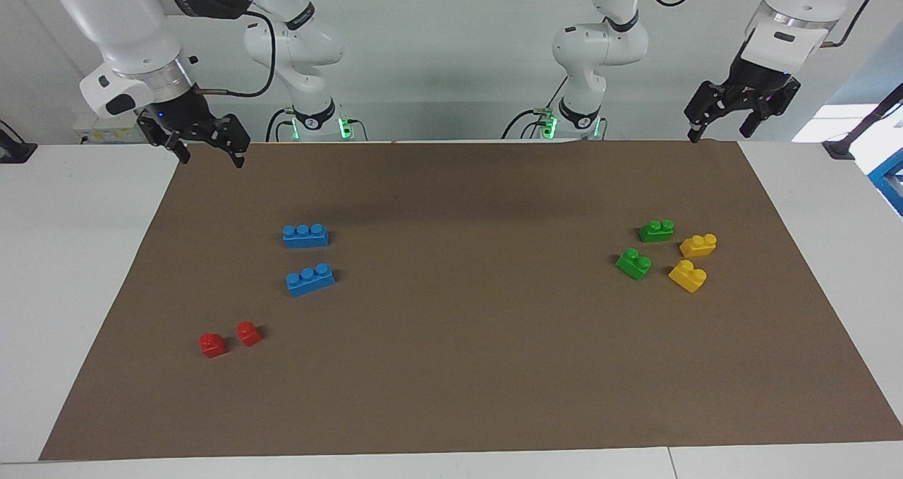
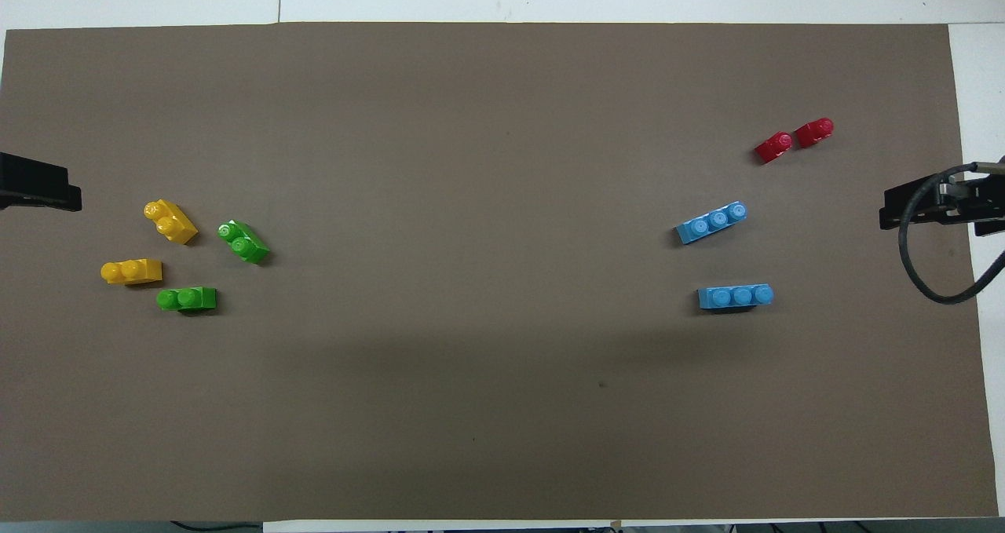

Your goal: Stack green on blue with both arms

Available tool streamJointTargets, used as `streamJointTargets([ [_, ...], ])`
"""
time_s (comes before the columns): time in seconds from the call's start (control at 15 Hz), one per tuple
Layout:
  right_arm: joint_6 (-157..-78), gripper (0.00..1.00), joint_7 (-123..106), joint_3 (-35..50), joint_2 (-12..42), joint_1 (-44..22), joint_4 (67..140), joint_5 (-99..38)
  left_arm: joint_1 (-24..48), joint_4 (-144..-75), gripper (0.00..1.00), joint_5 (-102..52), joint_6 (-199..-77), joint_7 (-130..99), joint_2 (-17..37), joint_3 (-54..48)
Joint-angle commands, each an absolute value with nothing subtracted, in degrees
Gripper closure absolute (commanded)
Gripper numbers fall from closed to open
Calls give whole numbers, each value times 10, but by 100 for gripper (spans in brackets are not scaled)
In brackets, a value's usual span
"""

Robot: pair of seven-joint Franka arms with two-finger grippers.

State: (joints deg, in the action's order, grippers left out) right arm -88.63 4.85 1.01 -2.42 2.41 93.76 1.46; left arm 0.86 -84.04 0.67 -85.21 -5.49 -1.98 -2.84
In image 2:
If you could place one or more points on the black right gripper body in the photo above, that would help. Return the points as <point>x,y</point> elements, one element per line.
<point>985,203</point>

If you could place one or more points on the green two-stud brick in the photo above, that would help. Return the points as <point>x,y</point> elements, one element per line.
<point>188,299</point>
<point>245,242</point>

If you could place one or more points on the blue three-stud brick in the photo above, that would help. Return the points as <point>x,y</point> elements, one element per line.
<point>710,224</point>
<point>736,297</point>

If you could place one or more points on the yellow two-stud brick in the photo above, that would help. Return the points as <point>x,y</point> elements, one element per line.
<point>133,271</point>
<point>173,222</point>

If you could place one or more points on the red one-stud brick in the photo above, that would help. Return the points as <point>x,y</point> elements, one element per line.
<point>773,147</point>
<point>813,133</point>

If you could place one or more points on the brown table mat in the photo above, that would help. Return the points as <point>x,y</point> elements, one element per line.
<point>502,125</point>

